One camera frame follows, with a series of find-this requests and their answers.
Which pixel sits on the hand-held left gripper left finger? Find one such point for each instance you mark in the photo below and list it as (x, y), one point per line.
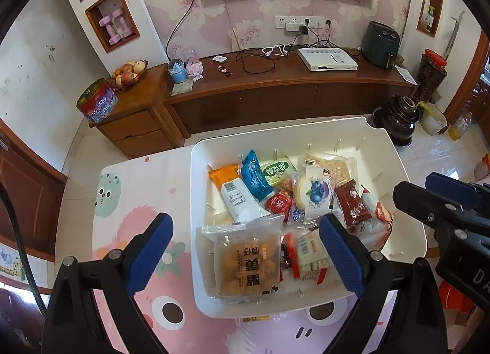
(149, 254)

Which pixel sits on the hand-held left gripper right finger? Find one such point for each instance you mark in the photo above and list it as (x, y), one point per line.
(342, 254)

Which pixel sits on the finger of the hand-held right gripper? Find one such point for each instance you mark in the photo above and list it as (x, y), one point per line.
(459, 187)
(425, 205)

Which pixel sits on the white and red large packet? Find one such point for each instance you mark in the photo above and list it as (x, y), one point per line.
(367, 233)

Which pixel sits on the red-edged packet of dark candy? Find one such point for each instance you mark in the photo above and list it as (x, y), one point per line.
(306, 252)

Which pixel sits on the dark red snack packet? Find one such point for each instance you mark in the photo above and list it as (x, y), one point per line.
(352, 203)

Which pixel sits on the white plastic bin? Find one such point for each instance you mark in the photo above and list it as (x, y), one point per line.
(382, 155)

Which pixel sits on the blueberry cake packet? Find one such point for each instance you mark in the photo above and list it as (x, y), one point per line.
(312, 193)

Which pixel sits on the small red snack packet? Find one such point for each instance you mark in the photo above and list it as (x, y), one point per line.
(277, 204)

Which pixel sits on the clear bag of pale puffs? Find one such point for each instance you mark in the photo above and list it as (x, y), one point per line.
(337, 166)

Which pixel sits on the large bag of fried balls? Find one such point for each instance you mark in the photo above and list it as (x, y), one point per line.
(245, 266)

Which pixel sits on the orange and white snack packet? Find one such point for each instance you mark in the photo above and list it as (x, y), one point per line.
(235, 197)

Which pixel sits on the green snack packet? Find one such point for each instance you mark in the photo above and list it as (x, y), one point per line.
(275, 168)

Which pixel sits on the blue snack packet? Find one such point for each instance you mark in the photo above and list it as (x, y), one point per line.
(254, 178)

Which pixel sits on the red plastic stool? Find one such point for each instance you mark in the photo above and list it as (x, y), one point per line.
(455, 296)

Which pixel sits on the yellow oil bottle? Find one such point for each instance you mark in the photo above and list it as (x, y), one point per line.
(459, 128)

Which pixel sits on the printed cartoon tablecloth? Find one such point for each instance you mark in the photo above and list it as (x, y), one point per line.
(134, 193)

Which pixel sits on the white bucket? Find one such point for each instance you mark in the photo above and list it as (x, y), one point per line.
(434, 120)

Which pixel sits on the brown ceramic jar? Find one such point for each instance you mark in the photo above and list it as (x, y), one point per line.
(396, 120)

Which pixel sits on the tall dark patterned vase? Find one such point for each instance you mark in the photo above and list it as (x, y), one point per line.
(430, 76)

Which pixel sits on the white paper sheet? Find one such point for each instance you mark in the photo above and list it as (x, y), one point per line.
(405, 74)

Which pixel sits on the brown wooden door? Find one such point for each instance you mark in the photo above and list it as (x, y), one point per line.
(26, 193)

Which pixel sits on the metal pole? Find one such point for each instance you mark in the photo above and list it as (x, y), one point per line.
(455, 32)

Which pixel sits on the red round tin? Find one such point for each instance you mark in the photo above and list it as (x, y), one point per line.
(97, 103)

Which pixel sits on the green air fryer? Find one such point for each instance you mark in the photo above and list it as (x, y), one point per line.
(381, 44)

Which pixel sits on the green bottle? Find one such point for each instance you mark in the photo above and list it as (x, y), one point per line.
(431, 17)

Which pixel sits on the white set-top box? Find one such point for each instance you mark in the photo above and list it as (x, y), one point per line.
(327, 59)

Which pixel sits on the wooden television cabinet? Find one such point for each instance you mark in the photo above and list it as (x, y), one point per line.
(249, 101)

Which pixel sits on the bowl of fruit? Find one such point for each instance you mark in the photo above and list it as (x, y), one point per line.
(128, 74)

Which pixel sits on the blue snow globe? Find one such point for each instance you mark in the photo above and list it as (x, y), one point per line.
(178, 73)

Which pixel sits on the pink plush toy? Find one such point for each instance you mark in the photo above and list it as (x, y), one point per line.
(194, 68)

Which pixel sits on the small white device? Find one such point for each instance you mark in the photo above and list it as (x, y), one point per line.
(219, 59)

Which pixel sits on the pink dumbbell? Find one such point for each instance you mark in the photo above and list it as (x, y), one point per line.
(121, 24)
(109, 31)

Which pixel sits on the white wall power outlets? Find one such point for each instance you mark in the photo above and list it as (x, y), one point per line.
(287, 23)

